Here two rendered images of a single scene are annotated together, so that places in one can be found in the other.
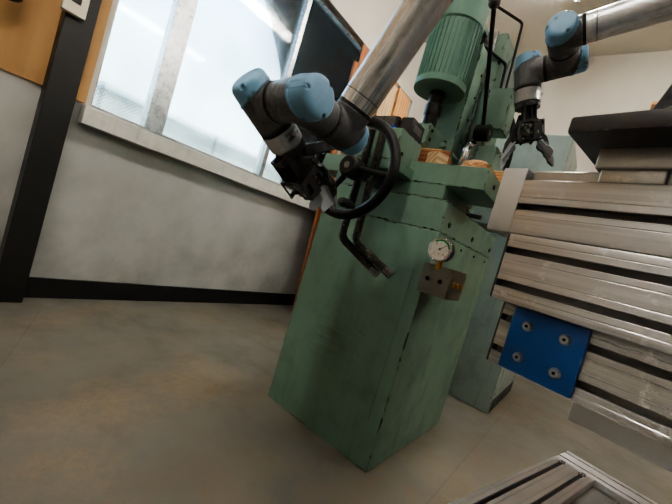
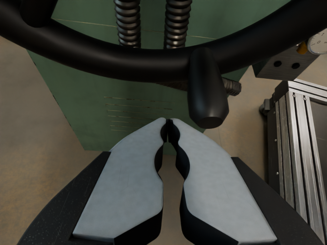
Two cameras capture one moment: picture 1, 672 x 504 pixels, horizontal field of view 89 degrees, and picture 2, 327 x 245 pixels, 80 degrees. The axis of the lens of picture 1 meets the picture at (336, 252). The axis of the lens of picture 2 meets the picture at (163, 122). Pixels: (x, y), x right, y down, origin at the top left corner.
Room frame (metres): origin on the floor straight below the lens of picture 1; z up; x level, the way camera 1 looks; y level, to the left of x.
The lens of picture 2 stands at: (0.84, 0.09, 0.80)
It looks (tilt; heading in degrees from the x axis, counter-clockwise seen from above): 59 degrees down; 310
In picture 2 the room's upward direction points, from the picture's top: 15 degrees clockwise
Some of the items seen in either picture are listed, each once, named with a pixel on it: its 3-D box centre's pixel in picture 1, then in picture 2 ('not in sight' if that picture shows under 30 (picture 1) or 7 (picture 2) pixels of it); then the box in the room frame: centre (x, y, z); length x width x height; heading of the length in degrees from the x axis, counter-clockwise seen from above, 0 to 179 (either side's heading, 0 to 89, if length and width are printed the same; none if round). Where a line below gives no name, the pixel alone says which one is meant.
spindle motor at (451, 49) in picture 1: (451, 50); not in sight; (1.22, -0.18, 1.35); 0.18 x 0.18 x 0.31
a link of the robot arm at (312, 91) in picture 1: (305, 104); not in sight; (0.63, 0.13, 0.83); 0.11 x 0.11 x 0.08; 51
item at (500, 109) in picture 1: (499, 114); not in sight; (1.29, -0.44, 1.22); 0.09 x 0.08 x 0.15; 142
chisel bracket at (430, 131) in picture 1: (426, 142); not in sight; (1.23, -0.20, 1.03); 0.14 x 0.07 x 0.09; 142
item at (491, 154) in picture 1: (482, 165); not in sight; (1.27, -0.42, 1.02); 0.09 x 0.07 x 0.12; 52
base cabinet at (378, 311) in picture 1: (384, 323); (144, 38); (1.31, -0.26, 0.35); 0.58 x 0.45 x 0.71; 142
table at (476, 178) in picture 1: (397, 174); not in sight; (1.13, -0.12, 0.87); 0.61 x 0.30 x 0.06; 52
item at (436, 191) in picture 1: (399, 192); not in sight; (1.17, -0.15, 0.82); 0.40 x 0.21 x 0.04; 52
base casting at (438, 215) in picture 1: (415, 222); not in sight; (1.31, -0.26, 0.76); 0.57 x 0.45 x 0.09; 142
